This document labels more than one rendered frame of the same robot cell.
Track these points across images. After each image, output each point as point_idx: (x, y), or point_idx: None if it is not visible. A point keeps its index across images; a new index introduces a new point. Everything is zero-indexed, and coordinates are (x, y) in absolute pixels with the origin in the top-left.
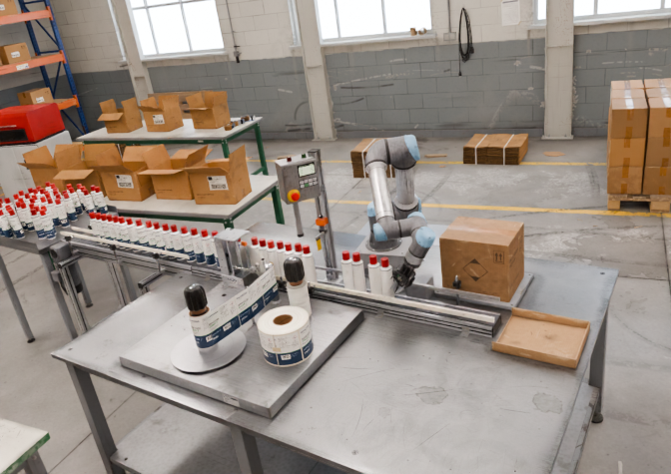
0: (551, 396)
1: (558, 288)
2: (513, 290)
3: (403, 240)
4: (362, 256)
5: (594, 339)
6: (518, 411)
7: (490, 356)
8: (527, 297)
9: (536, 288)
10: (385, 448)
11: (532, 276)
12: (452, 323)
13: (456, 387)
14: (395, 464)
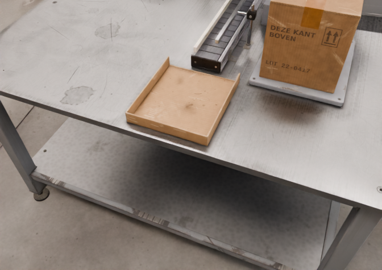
0: (86, 99)
1: (314, 129)
2: (279, 75)
3: None
4: None
5: (183, 147)
6: (71, 76)
7: (158, 63)
8: (283, 98)
9: (309, 108)
10: (53, 13)
11: (339, 104)
12: None
13: (113, 43)
14: (36, 18)
